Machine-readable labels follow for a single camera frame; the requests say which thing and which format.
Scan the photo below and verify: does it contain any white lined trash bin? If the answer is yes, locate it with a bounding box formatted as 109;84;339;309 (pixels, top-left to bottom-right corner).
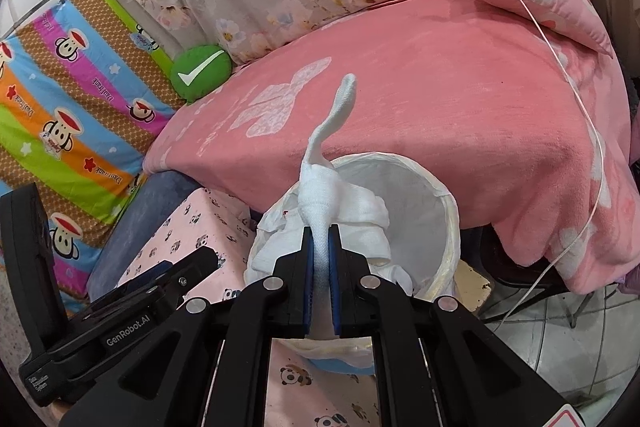
244;152;460;375

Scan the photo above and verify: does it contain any white cable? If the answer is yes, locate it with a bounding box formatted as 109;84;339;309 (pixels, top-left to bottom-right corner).
434;0;606;333

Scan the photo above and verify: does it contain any green checkmark cushion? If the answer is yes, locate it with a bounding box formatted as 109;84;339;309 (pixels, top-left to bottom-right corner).
169;44;233;103

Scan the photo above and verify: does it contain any colourful monkey print blanket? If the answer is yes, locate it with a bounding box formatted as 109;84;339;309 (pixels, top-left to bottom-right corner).
1;0;182;313

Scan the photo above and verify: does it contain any pink blanket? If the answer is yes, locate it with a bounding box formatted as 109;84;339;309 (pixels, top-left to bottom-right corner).
143;0;639;294

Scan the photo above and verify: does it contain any blue velvet cushion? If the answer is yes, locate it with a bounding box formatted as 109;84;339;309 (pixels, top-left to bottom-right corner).
87;171;201;301

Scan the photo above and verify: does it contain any white cloth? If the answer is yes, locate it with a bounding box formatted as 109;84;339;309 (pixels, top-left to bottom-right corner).
244;74;413;340

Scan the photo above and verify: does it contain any pink panda print cloth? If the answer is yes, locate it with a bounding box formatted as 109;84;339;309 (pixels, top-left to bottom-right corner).
118;188;380;426

